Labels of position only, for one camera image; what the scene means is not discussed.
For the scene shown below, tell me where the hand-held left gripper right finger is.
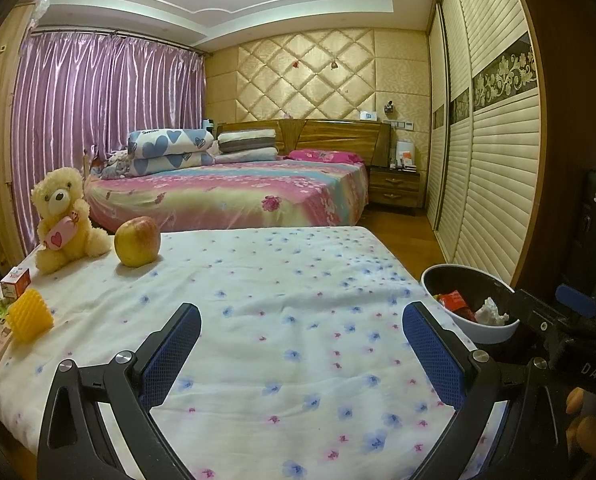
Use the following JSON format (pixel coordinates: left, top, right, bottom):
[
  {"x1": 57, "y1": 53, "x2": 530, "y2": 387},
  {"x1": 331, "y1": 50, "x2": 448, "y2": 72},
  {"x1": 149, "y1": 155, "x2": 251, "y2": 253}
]
[{"x1": 402, "y1": 301, "x2": 571, "y2": 480}]

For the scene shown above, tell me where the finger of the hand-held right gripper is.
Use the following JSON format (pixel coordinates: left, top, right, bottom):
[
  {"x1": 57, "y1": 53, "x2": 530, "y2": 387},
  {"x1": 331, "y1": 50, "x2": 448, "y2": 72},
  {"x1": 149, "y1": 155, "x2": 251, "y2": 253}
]
[
  {"x1": 555, "y1": 284, "x2": 596, "y2": 318},
  {"x1": 510, "y1": 290, "x2": 564, "y2": 333}
]

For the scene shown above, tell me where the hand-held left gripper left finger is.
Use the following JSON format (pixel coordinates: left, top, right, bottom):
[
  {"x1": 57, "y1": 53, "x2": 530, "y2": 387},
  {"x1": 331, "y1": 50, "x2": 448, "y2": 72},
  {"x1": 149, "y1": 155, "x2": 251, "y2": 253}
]
[{"x1": 37, "y1": 302, "x2": 202, "y2": 480}]

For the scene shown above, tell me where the printed tissue pack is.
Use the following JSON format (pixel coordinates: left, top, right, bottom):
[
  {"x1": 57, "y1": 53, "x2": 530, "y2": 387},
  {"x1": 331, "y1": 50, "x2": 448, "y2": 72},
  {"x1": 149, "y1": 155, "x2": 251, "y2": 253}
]
[{"x1": 473, "y1": 297, "x2": 510, "y2": 326}]

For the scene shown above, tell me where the red foil wrapper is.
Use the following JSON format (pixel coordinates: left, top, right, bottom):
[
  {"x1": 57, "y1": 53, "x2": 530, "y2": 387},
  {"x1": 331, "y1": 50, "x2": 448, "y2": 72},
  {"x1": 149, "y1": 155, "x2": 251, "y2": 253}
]
[{"x1": 437, "y1": 290, "x2": 474, "y2": 322}]

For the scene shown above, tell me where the person's right hand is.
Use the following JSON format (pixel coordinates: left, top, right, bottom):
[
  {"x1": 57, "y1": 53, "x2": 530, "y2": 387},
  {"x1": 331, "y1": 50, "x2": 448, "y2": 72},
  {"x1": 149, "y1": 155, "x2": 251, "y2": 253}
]
[{"x1": 564, "y1": 389, "x2": 596, "y2": 461}]

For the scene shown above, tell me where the white floral tablecloth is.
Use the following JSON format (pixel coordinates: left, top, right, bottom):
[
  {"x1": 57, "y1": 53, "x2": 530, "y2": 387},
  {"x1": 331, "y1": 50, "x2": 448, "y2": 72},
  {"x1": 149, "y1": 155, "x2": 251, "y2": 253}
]
[{"x1": 0, "y1": 225, "x2": 514, "y2": 480}]

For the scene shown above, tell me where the red yellow apple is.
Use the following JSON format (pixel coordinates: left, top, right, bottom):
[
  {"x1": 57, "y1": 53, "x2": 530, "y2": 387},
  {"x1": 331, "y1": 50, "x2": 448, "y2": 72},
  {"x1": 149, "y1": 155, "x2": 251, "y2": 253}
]
[{"x1": 114, "y1": 216, "x2": 161, "y2": 267}]

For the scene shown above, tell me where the yellow foam fruit net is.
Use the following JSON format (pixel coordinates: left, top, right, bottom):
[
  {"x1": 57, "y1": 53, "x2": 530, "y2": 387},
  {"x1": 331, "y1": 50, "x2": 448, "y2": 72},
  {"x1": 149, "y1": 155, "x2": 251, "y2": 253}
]
[{"x1": 5, "y1": 287, "x2": 55, "y2": 344}]

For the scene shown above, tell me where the louvred sliding door wardrobe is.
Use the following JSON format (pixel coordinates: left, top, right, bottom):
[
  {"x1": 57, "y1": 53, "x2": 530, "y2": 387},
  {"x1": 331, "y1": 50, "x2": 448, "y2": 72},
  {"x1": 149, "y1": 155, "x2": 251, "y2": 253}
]
[{"x1": 424, "y1": 0, "x2": 551, "y2": 291}]

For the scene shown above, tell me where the small red white box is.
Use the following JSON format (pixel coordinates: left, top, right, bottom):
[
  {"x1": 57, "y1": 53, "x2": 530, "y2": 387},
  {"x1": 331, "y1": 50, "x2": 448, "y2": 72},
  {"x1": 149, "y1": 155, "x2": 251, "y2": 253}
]
[{"x1": 0, "y1": 268, "x2": 32, "y2": 301}]

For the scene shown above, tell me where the wooden nightstand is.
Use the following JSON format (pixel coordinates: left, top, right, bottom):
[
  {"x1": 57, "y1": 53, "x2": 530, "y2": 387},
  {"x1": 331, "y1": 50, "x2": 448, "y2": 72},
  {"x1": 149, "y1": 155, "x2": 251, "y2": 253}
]
[{"x1": 368, "y1": 166, "x2": 423, "y2": 210}]

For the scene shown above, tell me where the bed with pink floral sheet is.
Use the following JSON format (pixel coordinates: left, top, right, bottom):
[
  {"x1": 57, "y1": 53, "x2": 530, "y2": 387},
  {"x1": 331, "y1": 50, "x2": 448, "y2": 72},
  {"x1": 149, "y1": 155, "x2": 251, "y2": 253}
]
[{"x1": 83, "y1": 160, "x2": 370, "y2": 235}]

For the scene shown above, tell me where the heart print folded quilt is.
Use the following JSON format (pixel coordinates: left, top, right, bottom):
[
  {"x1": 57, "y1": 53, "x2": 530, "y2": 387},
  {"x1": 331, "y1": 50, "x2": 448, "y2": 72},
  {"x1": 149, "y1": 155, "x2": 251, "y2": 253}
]
[
  {"x1": 128, "y1": 152, "x2": 216, "y2": 177},
  {"x1": 127, "y1": 127, "x2": 216, "y2": 157}
]

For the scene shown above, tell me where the cream teddy bear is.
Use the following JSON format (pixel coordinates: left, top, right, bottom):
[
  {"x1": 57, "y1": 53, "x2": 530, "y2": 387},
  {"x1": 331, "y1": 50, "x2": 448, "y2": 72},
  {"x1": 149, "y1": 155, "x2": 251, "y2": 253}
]
[{"x1": 30, "y1": 166, "x2": 114, "y2": 275}]

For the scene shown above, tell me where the grey plush toy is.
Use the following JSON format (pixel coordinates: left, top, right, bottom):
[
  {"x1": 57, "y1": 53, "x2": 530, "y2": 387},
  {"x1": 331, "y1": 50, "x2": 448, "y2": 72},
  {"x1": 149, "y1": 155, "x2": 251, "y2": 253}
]
[{"x1": 100, "y1": 149, "x2": 131, "y2": 180}]

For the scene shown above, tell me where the white orange box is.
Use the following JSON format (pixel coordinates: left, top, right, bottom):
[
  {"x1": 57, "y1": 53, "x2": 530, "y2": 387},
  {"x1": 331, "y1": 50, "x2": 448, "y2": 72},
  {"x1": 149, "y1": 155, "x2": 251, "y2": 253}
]
[{"x1": 395, "y1": 140, "x2": 416, "y2": 168}]

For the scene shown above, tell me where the grey white striped folded blanket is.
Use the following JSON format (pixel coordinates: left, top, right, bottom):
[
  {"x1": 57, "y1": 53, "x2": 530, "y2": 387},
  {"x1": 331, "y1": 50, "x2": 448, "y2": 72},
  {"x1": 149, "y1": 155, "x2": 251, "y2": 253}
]
[{"x1": 215, "y1": 129, "x2": 279, "y2": 163}]

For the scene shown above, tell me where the pink pillow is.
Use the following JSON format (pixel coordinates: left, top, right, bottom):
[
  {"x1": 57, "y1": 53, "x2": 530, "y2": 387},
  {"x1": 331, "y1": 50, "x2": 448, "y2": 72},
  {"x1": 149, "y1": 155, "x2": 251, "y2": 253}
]
[{"x1": 284, "y1": 147, "x2": 366, "y2": 165}]

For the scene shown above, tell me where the wooden headboard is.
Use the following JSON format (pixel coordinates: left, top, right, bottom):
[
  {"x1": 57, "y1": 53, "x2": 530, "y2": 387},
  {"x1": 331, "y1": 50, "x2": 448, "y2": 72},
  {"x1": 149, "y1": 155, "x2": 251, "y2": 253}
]
[{"x1": 215, "y1": 117, "x2": 393, "y2": 166}]

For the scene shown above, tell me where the purple curtain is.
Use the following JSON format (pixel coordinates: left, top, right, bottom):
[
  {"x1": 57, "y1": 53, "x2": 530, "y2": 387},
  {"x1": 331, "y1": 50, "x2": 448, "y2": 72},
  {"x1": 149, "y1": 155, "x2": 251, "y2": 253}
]
[{"x1": 10, "y1": 30, "x2": 206, "y2": 256}]

